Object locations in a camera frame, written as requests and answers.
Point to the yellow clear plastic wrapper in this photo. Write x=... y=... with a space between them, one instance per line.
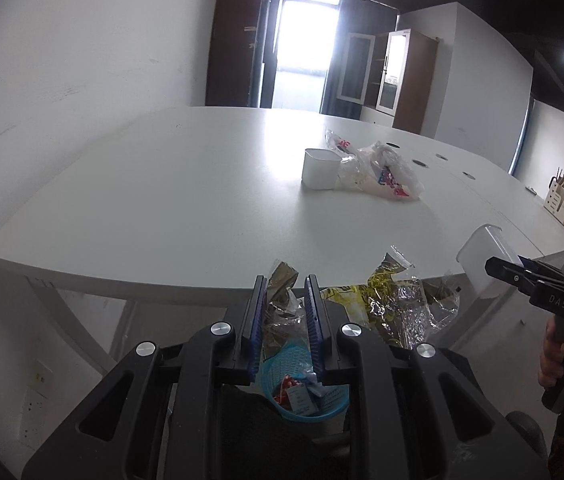
x=386 y=305

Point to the bright balcony window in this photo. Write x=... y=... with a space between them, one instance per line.
x=302 y=35

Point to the red orange snack bag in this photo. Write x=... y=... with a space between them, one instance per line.
x=282 y=395

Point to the brown foil wrapper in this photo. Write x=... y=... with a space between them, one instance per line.
x=282 y=280

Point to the clear wrapper with red print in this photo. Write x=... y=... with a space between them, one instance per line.
x=338 y=141

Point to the blue plastic package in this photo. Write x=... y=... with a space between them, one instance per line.
x=314 y=387

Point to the grey wall pipe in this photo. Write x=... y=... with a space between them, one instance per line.
x=522 y=135

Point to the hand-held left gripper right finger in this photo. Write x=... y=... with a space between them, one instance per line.
x=314 y=330

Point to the white paper box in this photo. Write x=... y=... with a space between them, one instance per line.
x=302 y=401

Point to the black office chair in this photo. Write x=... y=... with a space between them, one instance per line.
x=526 y=427

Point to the white plastic container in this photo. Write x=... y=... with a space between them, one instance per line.
x=319 y=170
x=481 y=255

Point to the brown glass door cabinet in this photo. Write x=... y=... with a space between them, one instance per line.
x=419 y=85

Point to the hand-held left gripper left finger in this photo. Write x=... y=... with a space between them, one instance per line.
x=258 y=335

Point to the white plastic bag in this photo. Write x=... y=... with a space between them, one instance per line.
x=386 y=180

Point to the dark wooden cabinet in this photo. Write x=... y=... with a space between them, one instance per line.
x=232 y=45

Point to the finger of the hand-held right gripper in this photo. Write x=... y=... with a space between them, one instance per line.
x=529 y=261
x=506 y=268

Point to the white slanted table support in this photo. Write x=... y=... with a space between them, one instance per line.
x=77 y=320

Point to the blue plastic basket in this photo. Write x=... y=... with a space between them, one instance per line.
x=287 y=355

